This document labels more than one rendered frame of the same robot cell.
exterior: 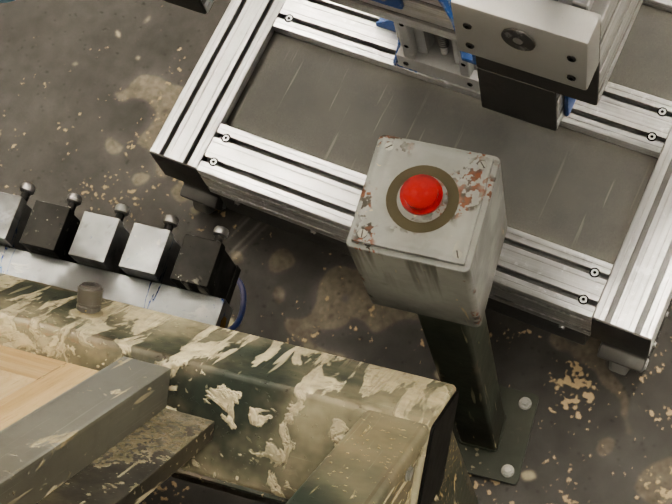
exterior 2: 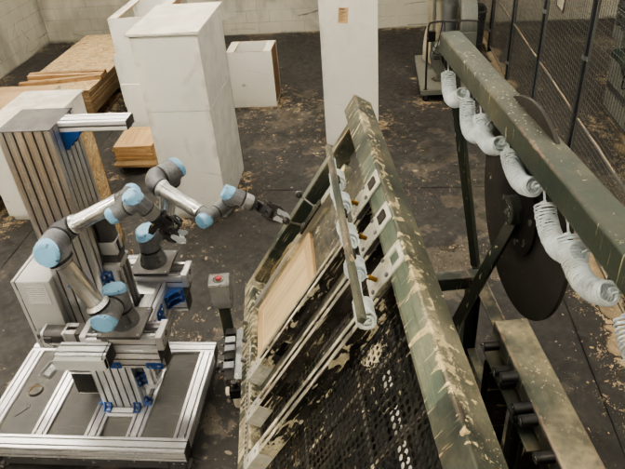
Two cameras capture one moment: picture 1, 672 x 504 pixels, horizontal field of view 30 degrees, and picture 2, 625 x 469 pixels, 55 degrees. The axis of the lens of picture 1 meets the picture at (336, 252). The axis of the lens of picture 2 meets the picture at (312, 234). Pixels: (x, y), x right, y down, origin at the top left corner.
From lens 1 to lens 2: 314 cm
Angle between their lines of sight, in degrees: 72
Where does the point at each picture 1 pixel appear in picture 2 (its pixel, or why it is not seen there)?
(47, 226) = (229, 355)
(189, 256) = (230, 332)
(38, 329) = (253, 318)
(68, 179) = not seen: outside the picture
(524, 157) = (175, 375)
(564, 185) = (181, 367)
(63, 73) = not seen: outside the picture
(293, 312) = (219, 437)
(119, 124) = not seen: outside the picture
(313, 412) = (256, 285)
